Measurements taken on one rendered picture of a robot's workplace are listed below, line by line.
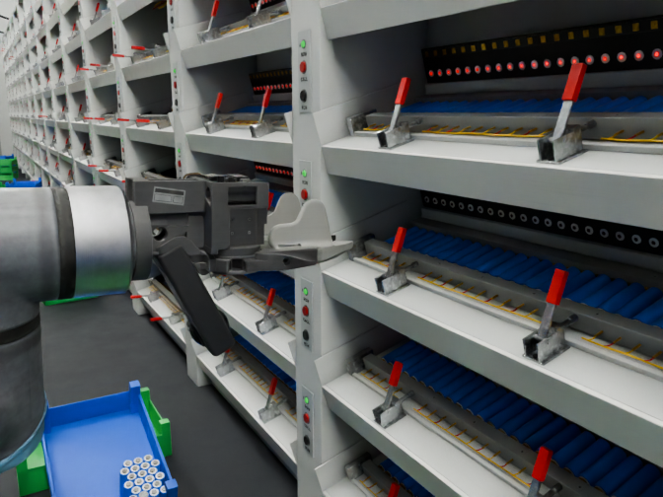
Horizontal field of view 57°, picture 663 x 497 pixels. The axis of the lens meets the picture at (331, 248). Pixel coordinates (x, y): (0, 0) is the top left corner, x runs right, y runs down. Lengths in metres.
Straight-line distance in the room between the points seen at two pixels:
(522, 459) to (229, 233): 0.45
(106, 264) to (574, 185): 0.40
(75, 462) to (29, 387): 0.83
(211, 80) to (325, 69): 0.70
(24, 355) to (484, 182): 0.46
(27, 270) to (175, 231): 0.12
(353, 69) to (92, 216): 0.57
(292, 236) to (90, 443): 0.92
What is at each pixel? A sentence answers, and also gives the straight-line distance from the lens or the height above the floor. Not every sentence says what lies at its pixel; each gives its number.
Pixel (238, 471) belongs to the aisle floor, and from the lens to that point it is 1.37.
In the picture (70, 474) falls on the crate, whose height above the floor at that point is 0.05.
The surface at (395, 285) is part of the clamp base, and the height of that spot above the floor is 0.50.
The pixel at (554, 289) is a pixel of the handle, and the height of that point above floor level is 0.56.
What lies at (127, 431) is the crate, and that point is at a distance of 1.41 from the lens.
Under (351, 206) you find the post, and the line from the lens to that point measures 0.98.
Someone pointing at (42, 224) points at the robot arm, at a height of 0.65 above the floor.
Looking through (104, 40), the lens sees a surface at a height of 1.04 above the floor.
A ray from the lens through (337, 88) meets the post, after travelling 0.95.
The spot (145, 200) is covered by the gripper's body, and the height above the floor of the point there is 0.66.
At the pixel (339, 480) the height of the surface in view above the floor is 0.10.
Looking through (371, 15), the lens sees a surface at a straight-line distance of 0.84.
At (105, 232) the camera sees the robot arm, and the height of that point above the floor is 0.65.
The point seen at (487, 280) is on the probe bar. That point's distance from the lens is 0.77.
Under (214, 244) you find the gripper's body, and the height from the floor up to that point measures 0.63.
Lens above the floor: 0.73
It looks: 13 degrees down
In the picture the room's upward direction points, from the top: straight up
